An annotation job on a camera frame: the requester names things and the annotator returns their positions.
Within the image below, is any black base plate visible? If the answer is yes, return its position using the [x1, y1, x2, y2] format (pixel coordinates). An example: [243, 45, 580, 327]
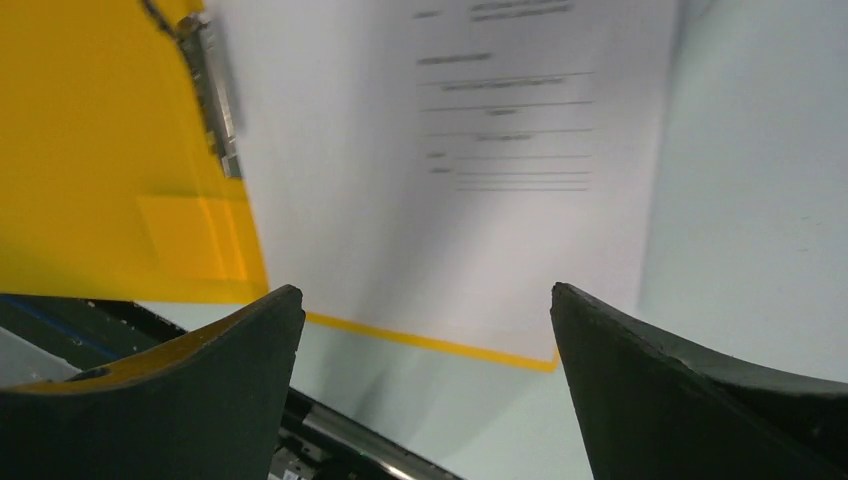
[1, 294, 457, 480]

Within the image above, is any metal folder clip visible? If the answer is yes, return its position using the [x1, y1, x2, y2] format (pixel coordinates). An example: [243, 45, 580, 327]
[141, 1, 243, 179]

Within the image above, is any yellow plastic folder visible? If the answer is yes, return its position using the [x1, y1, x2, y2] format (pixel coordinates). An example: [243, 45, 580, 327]
[1, 1, 557, 370]

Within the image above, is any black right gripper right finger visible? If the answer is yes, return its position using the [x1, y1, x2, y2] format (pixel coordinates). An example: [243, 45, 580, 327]
[551, 283, 847, 479]

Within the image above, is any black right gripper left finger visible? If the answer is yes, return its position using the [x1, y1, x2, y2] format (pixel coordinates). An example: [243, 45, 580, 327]
[1, 285, 305, 479]

